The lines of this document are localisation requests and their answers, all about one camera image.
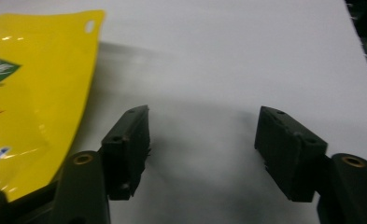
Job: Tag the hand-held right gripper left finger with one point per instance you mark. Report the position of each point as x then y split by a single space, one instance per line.
122 155

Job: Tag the yellow plastic snack bag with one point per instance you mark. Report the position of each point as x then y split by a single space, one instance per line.
31 102

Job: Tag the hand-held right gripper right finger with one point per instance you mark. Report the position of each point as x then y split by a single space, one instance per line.
291 155

